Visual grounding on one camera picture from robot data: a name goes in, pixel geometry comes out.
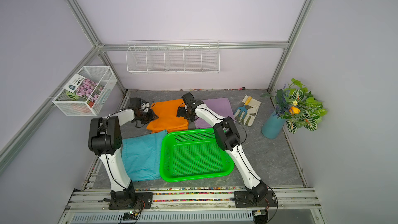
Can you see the purple pants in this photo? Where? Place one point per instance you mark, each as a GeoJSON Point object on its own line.
{"type": "Point", "coordinates": [221, 106]}

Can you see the white wire side basket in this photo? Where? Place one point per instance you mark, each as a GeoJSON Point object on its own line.
{"type": "Point", "coordinates": [102, 75]}

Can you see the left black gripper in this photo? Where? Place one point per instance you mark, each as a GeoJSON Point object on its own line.
{"type": "Point", "coordinates": [152, 116]}

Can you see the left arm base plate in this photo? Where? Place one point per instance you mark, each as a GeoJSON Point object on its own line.
{"type": "Point", "coordinates": [129, 200]}

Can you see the white wire wall shelf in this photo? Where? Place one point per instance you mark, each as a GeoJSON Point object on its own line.
{"type": "Point", "coordinates": [193, 56]}

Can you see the purple flower seed packet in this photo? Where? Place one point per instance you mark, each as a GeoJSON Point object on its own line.
{"type": "Point", "coordinates": [80, 88]}

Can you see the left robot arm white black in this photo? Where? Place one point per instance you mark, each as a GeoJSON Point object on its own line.
{"type": "Point", "coordinates": [105, 140]}

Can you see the teal vase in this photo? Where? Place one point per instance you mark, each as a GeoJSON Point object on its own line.
{"type": "Point", "coordinates": [273, 126]}

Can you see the artificial green plant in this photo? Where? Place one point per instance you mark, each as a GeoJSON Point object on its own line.
{"type": "Point", "coordinates": [296, 103]}

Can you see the orange pants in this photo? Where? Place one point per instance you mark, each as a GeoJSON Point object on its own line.
{"type": "Point", "coordinates": [167, 117]}

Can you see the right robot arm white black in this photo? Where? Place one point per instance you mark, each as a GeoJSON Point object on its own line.
{"type": "Point", "coordinates": [228, 140]}

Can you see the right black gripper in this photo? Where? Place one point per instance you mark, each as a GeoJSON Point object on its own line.
{"type": "Point", "coordinates": [180, 110]}

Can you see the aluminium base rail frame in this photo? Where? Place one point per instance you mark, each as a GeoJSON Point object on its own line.
{"type": "Point", "coordinates": [189, 205]}

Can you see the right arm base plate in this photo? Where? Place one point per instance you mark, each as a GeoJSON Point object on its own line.
{"type": "Point", "coordinates": [246, 199]}

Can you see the teal garden hand fork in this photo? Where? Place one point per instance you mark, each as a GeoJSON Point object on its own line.
{"type": "Point", "coordinates": [242, 111]}

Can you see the teal pants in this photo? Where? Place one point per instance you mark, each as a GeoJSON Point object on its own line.
{"type": "Point", "coordinates": [141, 156]}

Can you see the green plastic basket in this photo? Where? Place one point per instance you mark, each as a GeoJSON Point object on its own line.
{"type": "Point", "coordinates": [191, 155]}

